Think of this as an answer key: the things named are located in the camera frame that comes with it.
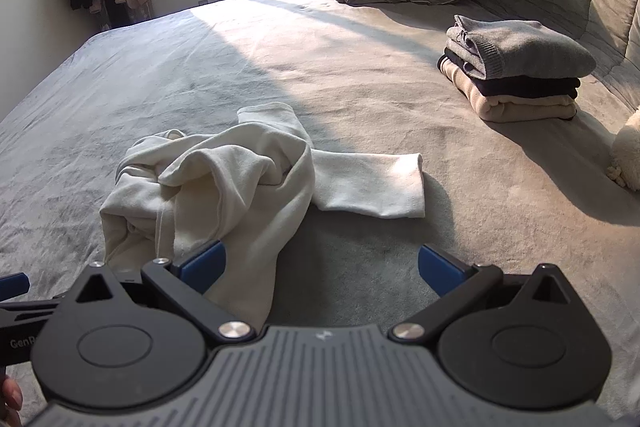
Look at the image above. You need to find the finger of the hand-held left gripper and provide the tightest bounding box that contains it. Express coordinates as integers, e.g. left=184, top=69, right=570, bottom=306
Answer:
left=0, top=273, right=30, bottom=304

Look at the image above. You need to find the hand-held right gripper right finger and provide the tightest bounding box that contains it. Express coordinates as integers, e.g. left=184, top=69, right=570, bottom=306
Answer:
left=391, top=244, right=571, bottom=342

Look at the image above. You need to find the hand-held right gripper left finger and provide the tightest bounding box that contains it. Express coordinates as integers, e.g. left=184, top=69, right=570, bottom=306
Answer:
left=64, top=240, right=256, bottom=343

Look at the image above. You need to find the white long-sleeve shirt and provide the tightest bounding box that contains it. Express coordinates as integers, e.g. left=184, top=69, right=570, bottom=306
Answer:
left=99, top=103, right=426, bottom=330

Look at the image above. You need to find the person's left hand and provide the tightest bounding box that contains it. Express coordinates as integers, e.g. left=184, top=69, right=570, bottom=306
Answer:
left=0, top=378, right=24, bottom=413

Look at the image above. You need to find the folded beige garment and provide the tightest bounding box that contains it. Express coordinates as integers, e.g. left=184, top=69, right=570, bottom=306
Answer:
left=439, top=57, right=578, bottom=124

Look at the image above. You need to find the folded dark garment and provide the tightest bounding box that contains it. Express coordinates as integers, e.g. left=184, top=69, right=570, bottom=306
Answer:
left=437, top=49, right=581, bottom=100

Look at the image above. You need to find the bed with grey sheet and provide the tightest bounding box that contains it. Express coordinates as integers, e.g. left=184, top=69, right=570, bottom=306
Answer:
left=0, top=0, right=640, bottom=427

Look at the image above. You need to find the white plush toy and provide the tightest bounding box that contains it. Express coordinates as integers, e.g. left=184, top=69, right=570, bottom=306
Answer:
left=606, top=104, right=640, bottom=192

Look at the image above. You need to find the folded grey sweater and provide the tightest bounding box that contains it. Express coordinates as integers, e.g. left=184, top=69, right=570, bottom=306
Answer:
left=446, top=14, right=597, bottom=81

